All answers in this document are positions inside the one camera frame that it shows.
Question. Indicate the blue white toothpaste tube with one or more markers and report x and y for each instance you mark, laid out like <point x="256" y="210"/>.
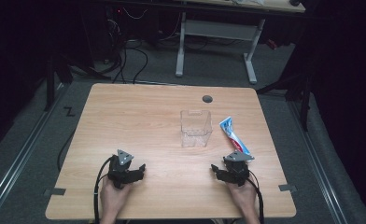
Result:
<point x="234" y="138"/>

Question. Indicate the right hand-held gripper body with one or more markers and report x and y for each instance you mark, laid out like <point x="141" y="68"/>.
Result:
<point x="238" y="169"/>

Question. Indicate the dark equipment rack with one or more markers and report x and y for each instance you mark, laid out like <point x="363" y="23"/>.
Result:
<point x="112" y="31"/>

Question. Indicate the metal floor rail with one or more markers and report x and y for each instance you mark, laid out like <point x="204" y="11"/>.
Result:
<point x="318" y="161"/>
<point x="22" y="155"/>

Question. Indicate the white-legged wooden desk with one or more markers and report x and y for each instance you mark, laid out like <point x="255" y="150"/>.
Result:
<point x="221" y="29"/>

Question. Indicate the person's left hand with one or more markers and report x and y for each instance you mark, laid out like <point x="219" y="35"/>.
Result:
<point x="111" y="199"/>

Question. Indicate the clear plastic box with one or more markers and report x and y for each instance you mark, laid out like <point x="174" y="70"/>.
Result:
<point x="196" y="129"/>

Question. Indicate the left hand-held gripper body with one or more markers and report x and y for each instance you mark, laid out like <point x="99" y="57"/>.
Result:
<point x="119" y="169"/>

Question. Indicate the grey tape piece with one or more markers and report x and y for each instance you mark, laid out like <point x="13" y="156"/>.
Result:
<point x="55" y="191"/>
<point x="287" y="187"/>

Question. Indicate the round black table grommet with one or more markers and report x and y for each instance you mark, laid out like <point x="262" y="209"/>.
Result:
<point x="207" y="99"/>

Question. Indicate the black metal stand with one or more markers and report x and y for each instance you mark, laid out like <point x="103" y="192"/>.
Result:
<point x="304" y="102"/>
<point x="50" y="84"/>

